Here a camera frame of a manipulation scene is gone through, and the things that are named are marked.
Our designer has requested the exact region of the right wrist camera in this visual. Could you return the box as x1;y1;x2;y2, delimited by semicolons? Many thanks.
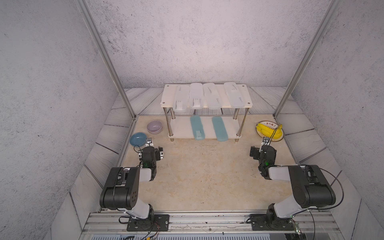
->
261;137;271;147

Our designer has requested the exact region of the right aluminium frame post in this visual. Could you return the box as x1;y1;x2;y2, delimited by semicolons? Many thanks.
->
273;0;342;119

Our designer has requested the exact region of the aluminium frame post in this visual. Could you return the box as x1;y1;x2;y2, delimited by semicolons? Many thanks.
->
75;0;136;119
273;0;342;119

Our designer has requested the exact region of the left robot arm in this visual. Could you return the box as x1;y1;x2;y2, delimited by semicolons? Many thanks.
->
100;146;164;221

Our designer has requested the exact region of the left aluminium frame post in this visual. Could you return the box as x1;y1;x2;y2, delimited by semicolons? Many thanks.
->
75;0;136;119

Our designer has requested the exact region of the round enamel plate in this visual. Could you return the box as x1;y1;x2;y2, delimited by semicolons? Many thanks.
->
256;121;285;142

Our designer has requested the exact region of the blue bowl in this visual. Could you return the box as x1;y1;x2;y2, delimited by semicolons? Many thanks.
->
130;132;147;148

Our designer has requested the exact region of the purple bowl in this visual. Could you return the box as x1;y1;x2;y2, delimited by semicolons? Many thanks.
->
147;120;163;135

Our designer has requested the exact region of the yellow banana bunch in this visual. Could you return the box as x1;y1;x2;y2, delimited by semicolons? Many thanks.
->
256;123;283;139

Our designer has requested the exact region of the green pencil case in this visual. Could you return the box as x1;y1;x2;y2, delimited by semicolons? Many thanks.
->
212;117;229;142
190;115;205;141

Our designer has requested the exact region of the white two-tier shelf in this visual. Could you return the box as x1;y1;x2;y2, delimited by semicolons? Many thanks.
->
160;82;253;142

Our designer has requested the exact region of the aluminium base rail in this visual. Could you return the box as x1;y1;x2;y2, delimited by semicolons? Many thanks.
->
82;211;344;240

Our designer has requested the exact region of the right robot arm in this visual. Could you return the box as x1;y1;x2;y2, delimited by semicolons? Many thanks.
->
250;145;336;221

